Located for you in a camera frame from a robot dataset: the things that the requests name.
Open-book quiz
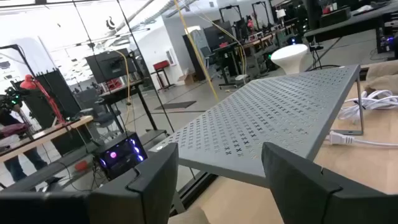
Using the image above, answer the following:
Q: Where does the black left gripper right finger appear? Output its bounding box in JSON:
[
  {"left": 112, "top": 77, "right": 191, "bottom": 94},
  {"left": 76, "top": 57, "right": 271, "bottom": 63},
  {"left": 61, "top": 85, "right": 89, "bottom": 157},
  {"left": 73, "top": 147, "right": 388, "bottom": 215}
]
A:
[{"left": 261, "top": 142, "right": 398, "bottom": 224}]

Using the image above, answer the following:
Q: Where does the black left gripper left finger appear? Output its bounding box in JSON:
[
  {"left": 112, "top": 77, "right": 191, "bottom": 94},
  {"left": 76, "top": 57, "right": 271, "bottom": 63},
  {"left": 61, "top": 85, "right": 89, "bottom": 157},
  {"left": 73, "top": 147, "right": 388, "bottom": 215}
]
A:
[{"left": 88, "top": 142, "right": 180, "bottom": 224}]

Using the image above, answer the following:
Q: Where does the beige baseball cap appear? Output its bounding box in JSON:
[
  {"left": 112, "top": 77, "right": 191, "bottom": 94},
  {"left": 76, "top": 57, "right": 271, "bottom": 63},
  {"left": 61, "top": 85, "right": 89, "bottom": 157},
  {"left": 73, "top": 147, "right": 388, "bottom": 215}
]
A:
[{"left": 364, "top": 60, "right": 398, "bottom": 96}]

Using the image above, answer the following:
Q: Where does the computer tower with purple lights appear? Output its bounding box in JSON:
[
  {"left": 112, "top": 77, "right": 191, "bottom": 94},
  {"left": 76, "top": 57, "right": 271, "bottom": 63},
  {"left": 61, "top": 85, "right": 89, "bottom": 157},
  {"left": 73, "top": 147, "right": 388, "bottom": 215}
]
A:
[{"left": 92, "top": 132, "right": 149, "bottom": 181}]

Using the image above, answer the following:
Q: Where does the grey perforated metal shelf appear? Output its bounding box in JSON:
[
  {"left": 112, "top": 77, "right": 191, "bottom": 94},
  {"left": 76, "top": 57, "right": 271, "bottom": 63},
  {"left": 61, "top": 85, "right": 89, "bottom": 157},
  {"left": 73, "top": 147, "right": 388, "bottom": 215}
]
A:
[{"left": 149, "top": 64, "right": 364, "bottom": 189}]

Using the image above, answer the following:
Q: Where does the dark floor mat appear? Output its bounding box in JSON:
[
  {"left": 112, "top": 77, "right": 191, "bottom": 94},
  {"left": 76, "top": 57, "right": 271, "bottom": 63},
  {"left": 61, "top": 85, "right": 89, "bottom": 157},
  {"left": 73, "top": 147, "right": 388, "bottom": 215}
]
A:
[{"left": 154, "top": 100, "right": 197, "bottom": 111}]

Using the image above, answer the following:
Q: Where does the grey office chair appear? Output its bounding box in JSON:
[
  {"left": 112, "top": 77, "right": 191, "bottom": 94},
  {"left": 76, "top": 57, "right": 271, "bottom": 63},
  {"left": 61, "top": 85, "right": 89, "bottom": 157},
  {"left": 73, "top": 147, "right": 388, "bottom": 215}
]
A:
[{"left": 74, "top": 88, "right": 123, "bottom": 139}]

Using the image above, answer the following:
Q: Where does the wooden desk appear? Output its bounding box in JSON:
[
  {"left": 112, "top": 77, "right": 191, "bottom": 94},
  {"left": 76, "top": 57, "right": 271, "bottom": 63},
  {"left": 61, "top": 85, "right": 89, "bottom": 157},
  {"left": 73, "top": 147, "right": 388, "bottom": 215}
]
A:
[{"left": 0, "top": 114, "right": 94, "bottom": 163}]

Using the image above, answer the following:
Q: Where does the cardboard box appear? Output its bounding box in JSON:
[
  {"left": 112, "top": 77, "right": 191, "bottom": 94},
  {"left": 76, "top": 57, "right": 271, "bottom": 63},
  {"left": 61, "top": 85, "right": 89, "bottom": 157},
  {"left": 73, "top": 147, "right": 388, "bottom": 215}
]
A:
[{"left": 177, "top": 68, "right": 197, "bottom": 86}]

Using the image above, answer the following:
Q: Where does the red cart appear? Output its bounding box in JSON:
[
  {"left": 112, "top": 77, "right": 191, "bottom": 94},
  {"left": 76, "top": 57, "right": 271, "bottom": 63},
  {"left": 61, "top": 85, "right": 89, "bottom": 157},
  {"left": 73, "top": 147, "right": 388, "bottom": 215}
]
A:
[{"left": 151, "top": 60, "right": 175, "bottom": 91}]

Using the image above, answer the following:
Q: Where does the person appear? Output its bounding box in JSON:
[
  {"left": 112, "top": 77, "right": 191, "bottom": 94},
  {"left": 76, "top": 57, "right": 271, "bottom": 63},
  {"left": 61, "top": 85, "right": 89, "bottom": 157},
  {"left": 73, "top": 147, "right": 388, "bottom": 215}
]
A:
[{"left": 0, "top": 86, "right": 65, "bottom": 191}]

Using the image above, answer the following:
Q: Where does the black monitor on stand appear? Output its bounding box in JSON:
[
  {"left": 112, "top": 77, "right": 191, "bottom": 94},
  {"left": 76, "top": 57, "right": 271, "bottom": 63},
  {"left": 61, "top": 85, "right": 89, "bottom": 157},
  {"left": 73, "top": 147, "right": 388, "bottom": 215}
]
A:
[{"left": 85, "top": 48, "right": 137, "bottom": 85}]

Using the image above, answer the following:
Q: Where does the black partition panel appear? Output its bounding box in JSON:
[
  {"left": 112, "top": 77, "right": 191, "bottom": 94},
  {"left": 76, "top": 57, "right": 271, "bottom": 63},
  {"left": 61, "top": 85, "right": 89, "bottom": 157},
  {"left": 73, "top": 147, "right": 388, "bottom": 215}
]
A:
[
  {"left": 182, "top": 30, "right": 210, "bottom": 82},
  {"left": 14, "top": 67, "right": 82, "bottom": 130}
]

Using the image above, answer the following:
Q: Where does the red desk lamp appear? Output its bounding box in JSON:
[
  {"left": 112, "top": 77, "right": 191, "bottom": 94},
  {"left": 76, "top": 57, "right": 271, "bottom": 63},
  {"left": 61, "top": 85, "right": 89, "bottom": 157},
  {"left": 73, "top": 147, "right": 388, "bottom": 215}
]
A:
[{"left": 19, "top": 73, "right": 66, "bottom": 125}]

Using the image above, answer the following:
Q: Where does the black desk with monitors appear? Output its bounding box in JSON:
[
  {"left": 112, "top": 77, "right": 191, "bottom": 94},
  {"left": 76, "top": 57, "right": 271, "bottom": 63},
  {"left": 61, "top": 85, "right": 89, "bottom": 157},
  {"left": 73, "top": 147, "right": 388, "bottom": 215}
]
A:
[{"left": 203, "top": 21, "right": 249, "bottom": 90}]

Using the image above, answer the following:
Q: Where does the long black work table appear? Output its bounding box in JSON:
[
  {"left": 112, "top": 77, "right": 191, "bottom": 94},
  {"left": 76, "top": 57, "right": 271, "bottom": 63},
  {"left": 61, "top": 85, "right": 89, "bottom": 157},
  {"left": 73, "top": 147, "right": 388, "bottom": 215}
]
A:
[{"left": 303, "top": 2, "right": 398, "bottom": 44}]

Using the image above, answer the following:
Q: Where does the white power cable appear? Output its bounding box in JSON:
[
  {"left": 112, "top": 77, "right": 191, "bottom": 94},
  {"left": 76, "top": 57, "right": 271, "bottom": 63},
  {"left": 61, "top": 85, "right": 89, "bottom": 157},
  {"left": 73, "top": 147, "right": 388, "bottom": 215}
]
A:
[{"left": 325, "top": 89, "right": 398, "bottom": 149}]

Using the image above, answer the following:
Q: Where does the yellow hanging cable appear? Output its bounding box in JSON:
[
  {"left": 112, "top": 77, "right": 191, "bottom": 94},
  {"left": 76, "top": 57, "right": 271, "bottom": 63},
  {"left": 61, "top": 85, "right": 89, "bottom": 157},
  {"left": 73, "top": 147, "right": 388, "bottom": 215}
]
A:
[{"left": 173, "top": 0, "right": 220, "bottom": 102}]

